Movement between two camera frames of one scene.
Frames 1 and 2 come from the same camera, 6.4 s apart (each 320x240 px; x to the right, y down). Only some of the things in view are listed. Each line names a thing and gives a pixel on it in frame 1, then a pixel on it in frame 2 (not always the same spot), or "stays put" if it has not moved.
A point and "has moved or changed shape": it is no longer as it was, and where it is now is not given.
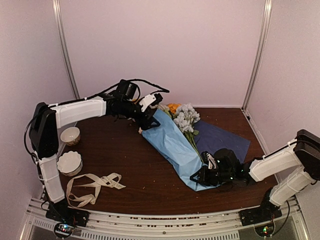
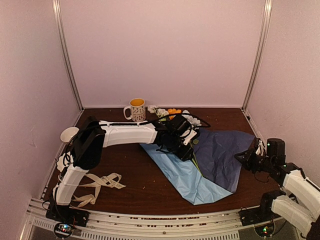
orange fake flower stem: [173, 107] -> [173, 111]
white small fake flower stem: [166, 109] -> [159, 112]
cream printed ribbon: [112, 180] stays put
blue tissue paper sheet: [168, 140] has moved or changed shape
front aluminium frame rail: [217, 227] stays put
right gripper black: [204, 179] -> [246, 159]
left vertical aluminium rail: [56, 6] stays put
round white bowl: [70, 135] stays put
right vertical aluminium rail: [264, 31] stays put
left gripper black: [145, 125] -> [184, 155]
